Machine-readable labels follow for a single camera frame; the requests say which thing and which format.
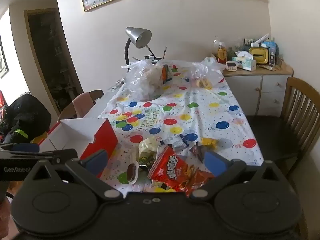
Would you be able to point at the chocolate bar in clear wrapper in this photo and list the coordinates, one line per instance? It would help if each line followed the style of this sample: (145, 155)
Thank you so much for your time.
(131, 172)

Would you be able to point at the orange drink bottle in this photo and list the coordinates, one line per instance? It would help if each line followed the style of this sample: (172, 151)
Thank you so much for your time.
(221, 53)

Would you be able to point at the yellow candy packet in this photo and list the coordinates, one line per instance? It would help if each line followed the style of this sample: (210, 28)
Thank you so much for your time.
(211, 142)

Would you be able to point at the dark brown packet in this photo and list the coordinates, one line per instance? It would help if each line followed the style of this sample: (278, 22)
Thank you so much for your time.
(197, 151)

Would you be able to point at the balloon print tablecloth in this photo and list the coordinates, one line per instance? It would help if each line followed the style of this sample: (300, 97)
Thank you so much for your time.
(200, 120)

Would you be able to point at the silver desk lamp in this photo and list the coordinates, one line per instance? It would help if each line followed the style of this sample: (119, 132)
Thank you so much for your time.
(138, 36)

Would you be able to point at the large clear plastic bag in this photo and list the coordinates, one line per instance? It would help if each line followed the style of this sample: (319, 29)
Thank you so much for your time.
(142, 82)

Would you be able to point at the round cookies pack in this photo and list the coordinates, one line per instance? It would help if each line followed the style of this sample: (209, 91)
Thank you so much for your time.
(203, 83)

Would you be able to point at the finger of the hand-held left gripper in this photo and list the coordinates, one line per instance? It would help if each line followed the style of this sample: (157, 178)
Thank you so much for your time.
(25, 147)
(62, 154)

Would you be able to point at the white blue packet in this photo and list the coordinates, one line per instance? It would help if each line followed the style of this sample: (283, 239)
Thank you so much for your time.
(180, 143)

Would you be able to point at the pale yellow packet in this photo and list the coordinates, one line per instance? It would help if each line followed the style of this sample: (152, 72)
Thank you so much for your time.
(147, 147)

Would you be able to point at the pink cloth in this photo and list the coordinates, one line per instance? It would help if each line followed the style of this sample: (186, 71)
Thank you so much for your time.
(82, 105)

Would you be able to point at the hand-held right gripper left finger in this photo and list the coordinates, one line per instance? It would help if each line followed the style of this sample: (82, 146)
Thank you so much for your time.
(97, 162)

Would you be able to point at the silver black wafer packet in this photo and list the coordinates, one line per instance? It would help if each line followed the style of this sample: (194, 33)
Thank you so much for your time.
(166, 142)

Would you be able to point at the tissue box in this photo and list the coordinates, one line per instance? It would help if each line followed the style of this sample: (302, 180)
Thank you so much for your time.
(246, 63)

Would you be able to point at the red chip bag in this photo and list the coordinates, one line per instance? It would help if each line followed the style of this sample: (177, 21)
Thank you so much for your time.
(175, 170)

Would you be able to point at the wooden display cabinet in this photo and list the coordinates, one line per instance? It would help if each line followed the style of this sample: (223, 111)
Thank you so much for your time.
(55, 62)

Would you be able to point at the white cabinet with wooden top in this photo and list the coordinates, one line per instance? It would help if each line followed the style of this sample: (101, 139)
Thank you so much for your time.
(245, 90)

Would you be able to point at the yellow green packet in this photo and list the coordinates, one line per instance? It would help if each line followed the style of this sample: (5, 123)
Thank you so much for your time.
(160, 186)

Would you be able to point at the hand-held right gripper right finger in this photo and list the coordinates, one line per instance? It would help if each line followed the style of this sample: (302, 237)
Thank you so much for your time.
(215, 163)

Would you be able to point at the wooden slat-back chair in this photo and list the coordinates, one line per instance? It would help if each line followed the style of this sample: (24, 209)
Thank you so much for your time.
(297, 105)

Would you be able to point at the small clear plastic bag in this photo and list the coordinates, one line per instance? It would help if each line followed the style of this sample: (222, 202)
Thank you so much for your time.
(200, 71)

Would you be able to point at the white tube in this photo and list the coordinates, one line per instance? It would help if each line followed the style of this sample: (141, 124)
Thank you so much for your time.
(262, 38)

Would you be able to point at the red white cardboard box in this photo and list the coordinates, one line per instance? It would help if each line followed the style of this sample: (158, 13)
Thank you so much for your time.
(105, 140)

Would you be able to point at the black bag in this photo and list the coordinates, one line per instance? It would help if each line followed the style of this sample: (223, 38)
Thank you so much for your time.
(27, 115)

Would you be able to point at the blue white pouch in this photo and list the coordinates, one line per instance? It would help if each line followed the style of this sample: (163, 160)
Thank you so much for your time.
(271, 46)

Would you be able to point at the orange packet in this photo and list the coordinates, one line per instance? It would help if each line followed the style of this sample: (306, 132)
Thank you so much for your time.
(165, 73)

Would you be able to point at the black framed picture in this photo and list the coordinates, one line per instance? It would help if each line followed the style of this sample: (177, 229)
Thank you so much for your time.
(2, 60)

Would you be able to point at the dark green packet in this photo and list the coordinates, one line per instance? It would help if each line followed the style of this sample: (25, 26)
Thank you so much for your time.
(146, 161)

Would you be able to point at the white kitchen timer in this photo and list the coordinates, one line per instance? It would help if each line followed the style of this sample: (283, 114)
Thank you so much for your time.
(231, 65)

